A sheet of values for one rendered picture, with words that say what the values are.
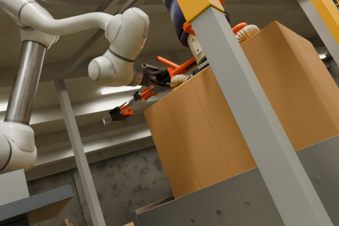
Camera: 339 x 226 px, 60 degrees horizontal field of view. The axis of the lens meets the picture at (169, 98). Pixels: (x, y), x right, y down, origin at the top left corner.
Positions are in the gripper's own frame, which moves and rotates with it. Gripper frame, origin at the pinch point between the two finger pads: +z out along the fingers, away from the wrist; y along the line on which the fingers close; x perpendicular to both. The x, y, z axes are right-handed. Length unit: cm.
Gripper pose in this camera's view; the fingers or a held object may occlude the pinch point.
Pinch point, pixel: (167, 80)
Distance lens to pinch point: 133.4
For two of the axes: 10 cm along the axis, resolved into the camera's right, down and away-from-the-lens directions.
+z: 6.1, 0.4, 7.9
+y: 3.5, 8.8, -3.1
